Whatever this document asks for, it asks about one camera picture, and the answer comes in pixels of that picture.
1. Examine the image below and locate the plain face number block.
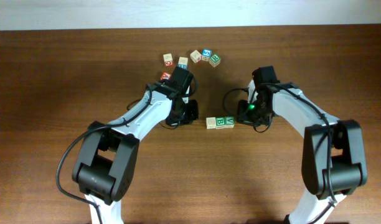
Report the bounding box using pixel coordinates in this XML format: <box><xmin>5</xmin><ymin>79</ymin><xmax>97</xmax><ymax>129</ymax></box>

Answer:
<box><xmin>205</xmin><ymin>117</ymin><xmax>217</xmax><ymax>129</ymax></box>

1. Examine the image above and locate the green letter V block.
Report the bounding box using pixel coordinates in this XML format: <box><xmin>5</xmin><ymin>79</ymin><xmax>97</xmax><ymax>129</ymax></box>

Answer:
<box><xmin>225</xmin><ymin>116</ymin><xmax>235</xmax><ymax>128</ymax></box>

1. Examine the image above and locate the green letter B block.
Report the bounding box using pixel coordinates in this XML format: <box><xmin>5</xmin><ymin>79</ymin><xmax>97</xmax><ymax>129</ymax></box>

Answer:
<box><xmin>215</xmin><ymin>117</ymin><xmax>226</xmax><ymax>129</ymax></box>

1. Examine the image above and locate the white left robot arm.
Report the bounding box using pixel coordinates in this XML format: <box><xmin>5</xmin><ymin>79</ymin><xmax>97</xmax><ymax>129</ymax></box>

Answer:
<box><xmin>72</xmin><ymin>67</ymin><xmax>198</xmax><ymax>223</ymax></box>

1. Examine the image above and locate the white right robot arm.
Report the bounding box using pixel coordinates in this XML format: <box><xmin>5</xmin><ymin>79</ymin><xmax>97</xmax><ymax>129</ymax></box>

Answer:
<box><xmin>237</xmin><ymin>66</ymin><xmax>368</xmax><ymax>223</ymax></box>

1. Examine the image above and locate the red letter A block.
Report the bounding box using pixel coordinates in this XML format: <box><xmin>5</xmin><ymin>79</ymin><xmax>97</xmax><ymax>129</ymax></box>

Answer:
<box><xmin>161</xmin><ymin>72</ymin><xmax>171</xmax><ymax>80</ymax></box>

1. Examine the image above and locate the blue letter wooden block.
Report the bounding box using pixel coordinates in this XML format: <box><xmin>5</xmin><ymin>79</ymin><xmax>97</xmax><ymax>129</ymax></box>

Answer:
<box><xmin>177</xmin><ymin>57</ymin><xmax>189</xmax><ymax>70</ymax></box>

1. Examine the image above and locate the red letter C block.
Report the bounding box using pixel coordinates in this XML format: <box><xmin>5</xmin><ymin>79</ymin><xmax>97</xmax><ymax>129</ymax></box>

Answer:
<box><xmin>163</xmin><ymin>54</ymin><xmax>173</xmax><ymax>67</ymax></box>

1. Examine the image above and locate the plain top wooden block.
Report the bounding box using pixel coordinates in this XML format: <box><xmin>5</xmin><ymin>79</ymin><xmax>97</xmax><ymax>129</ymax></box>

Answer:
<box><xmin>190</xmin><ymin>50</ymin><xmax>202</xmax><ymax>63</ymax></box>

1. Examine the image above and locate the green letter R block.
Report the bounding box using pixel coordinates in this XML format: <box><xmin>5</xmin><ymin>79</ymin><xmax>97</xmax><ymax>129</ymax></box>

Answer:
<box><xmin>209</xmin><ymin>54</ymin><xmax>221</xmax><ymax>67</ymax></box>

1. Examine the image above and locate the blue number five block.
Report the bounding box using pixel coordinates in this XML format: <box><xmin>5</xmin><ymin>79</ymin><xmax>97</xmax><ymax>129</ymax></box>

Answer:
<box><xmin>202</xmin><ymin>49</ymin><xmax>212</xmax><ymax>62</ymax></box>

